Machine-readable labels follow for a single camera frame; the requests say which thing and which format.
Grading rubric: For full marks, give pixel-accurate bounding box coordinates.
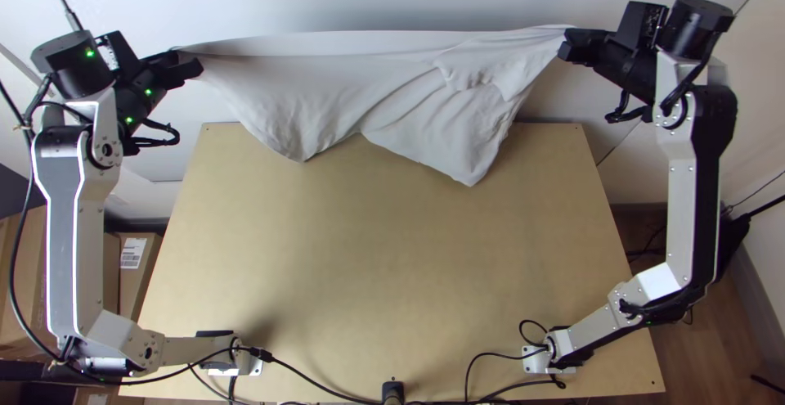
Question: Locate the large cardboard box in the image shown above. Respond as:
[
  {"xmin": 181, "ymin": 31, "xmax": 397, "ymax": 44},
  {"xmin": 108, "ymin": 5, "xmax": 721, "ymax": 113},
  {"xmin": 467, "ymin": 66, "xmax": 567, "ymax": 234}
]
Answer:
[{"xmin": 0, "ymin": 205, "xmax": 121, "ymax": 360}]

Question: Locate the cardboard box with white label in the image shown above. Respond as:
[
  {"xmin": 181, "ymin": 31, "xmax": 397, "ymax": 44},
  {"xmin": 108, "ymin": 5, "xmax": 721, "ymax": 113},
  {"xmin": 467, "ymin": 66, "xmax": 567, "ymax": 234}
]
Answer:
[{"xmin": 114, "ymin": 232, "xmax": 164, "ymax": 324}]

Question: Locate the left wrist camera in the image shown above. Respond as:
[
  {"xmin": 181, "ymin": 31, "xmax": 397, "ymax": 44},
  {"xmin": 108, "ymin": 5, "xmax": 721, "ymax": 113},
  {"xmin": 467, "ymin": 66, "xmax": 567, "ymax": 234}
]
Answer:
[{"xmin": 95, "ymin": 30, "xmax": 141, "ymax": 79}]

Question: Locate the white t-shirt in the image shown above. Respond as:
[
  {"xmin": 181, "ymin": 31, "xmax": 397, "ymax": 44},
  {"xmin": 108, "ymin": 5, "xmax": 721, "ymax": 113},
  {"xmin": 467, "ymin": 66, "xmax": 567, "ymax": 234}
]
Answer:
[{"xmin": 174, "ymin": 23, "xmax": 575, "ymax": 188}]

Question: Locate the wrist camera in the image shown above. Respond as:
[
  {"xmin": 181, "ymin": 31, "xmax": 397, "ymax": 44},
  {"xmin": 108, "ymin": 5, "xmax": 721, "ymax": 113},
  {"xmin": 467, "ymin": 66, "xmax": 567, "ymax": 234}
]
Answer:
[
  {"xmin": 95, "ymin": 30, "xmax": 141, "ymax": 79},
  {"xmin": 614, "ymin": 0, "xmax": 671, "ymax": 52}
]

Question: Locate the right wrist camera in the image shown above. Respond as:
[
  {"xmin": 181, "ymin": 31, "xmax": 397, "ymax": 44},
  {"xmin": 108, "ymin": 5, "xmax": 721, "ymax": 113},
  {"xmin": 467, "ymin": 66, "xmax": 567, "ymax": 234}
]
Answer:
[{"xmin": 614, "ymin": 0, "xmax": 671, "ymax": 52}]

